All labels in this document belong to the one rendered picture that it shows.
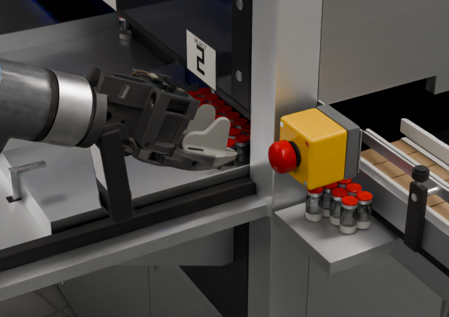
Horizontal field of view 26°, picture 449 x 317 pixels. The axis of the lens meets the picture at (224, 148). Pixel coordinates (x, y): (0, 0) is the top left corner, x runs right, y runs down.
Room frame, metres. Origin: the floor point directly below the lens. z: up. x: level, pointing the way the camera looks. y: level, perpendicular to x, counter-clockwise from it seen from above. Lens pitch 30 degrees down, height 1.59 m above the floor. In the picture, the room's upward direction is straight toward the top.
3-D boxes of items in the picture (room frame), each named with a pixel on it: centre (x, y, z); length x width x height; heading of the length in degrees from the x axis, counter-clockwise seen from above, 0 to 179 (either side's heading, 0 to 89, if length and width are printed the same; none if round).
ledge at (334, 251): (1.05, -0.16, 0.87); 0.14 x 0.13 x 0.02; 119
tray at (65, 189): (1.19, 0.13, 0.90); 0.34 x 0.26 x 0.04; 119
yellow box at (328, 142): (1.05, -0.11, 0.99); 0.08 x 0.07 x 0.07; 119
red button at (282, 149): (1.02, -0.08, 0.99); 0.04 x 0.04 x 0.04; 29
